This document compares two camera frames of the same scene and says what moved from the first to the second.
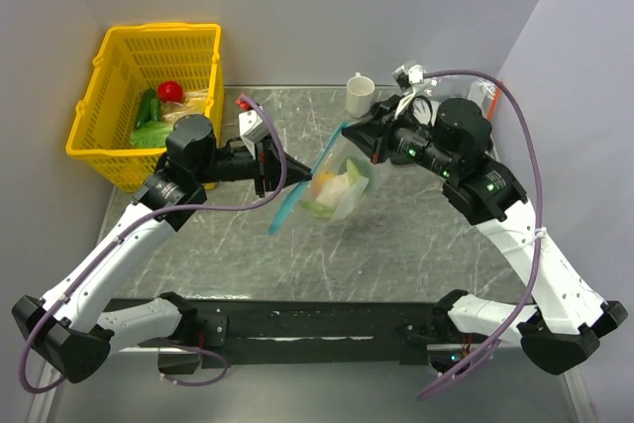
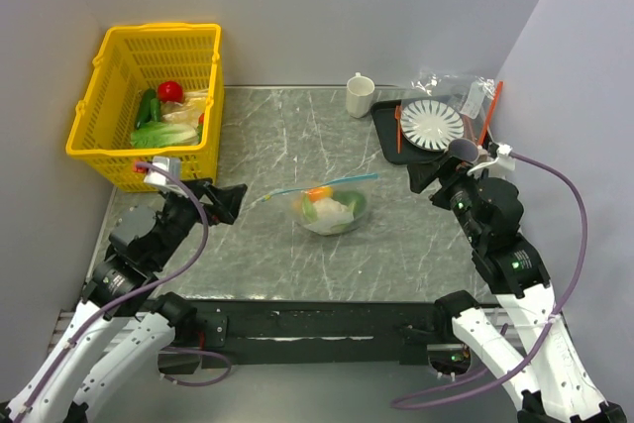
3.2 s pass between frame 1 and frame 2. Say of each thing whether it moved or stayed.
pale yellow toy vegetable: stayed
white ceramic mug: stayed
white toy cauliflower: moved
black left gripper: moved
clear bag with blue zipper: moved
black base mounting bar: stayed
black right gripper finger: moved
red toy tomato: stayed
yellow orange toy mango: moved
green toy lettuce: stayed
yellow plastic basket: stayed
